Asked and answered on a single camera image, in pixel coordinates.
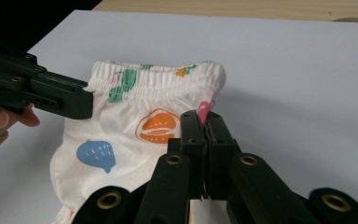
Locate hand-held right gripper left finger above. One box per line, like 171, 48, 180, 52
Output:
167, 109, 207, 201

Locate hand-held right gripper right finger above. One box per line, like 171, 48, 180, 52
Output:
205, 110, 242, 201

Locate white fruit print pants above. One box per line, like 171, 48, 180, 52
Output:
49, 60, 227, 224

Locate wooden table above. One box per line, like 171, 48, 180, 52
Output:
92, 0, 358, 23

